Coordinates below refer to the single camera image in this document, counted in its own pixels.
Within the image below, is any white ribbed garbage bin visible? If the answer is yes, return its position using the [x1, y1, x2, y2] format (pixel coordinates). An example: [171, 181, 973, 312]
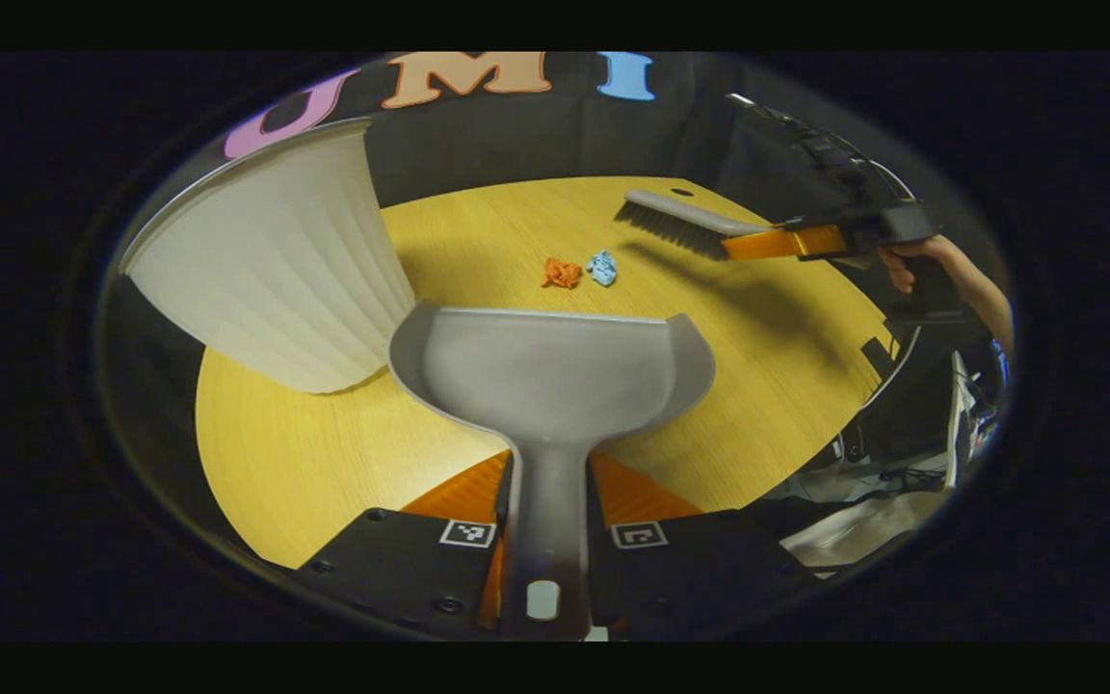
[119, 118, 418, 394]

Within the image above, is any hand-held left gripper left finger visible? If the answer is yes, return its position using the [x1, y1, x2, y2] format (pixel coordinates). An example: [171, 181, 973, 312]
[297, 449, 515, 639]

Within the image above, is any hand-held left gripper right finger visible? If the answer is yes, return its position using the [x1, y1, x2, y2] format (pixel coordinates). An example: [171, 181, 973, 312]
[586, 451, 811, 639]

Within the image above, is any grey dustpan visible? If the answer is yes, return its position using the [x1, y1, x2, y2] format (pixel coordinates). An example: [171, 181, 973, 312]
[388, 301, 716, 642]

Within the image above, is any wooden desktop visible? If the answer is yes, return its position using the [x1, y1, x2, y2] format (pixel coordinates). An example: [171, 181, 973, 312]
[195, 175, 895, 570]

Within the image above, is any small grey broom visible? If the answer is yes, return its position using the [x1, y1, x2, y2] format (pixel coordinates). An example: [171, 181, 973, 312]
[613, 189, 780, 261]

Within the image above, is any black tape piece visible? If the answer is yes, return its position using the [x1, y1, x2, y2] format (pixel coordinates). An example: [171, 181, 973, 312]
[859, 335, 898, 379]

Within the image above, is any black backdrop cloth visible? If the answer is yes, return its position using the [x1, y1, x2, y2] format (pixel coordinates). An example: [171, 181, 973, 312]
[223, 53, 903, 208]

